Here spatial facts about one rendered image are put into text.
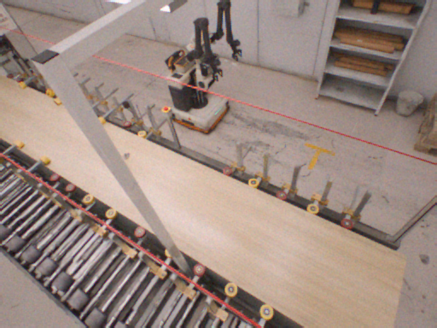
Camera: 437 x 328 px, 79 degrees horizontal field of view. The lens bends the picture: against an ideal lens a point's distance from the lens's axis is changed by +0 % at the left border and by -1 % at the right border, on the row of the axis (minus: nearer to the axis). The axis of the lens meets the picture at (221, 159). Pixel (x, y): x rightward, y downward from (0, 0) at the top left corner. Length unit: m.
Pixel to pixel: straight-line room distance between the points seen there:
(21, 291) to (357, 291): 3.12
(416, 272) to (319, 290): 1.48
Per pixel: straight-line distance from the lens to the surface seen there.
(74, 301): 2.27
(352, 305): 1.99
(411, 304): 3.14
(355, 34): 4.04
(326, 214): 2.39
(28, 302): 3.56
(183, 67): 3.58
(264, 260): 1.96
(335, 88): 4.49
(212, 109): 3.82
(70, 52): 0.80
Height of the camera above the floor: 2.76
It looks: 51 degrees down
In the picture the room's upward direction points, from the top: 9 degrees counter-clockwise
